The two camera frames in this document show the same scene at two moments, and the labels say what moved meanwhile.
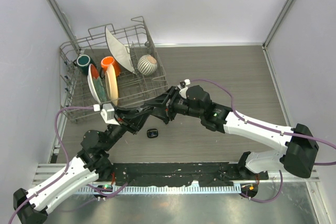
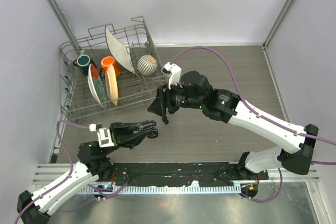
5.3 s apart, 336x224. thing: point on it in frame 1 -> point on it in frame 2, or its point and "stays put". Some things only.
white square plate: (119, 50) stays put
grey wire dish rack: (120, 67) stays put
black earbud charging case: (152, 133) stays put
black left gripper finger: (129, 114) -> (136, 127)
